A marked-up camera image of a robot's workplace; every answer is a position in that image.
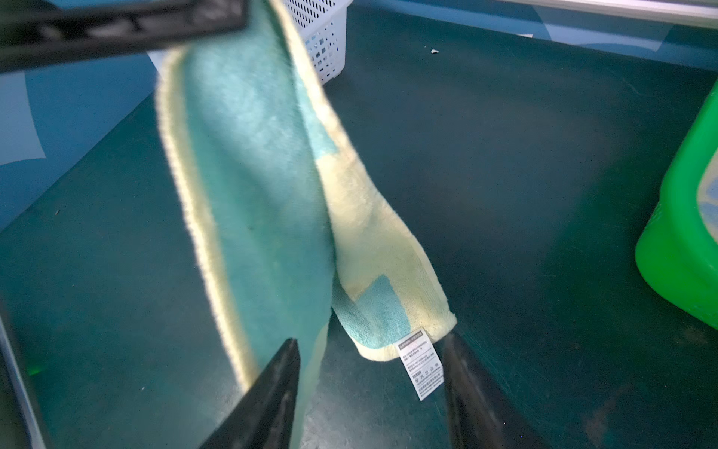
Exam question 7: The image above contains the colourful printed rabbit towel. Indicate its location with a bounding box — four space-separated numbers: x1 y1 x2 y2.
697 152 718 242

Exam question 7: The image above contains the pale yellow towel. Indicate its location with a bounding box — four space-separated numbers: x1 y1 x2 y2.
156 1 456 447

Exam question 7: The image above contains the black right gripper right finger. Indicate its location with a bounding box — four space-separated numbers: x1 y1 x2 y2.
442 332 548 448

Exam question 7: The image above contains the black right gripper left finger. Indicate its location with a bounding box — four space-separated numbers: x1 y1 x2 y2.
200 339 300 449

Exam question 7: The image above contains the aluminium back frame rail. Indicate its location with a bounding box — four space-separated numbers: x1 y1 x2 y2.
510 0 717 30

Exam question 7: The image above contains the green perforated plastic basket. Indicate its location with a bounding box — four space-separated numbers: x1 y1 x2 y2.
635 87 717 329

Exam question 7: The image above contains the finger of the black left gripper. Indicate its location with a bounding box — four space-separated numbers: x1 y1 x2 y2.
1 1 250 73

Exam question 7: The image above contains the white perforated plastic basket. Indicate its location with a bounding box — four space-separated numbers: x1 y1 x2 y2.
182 1 351 92

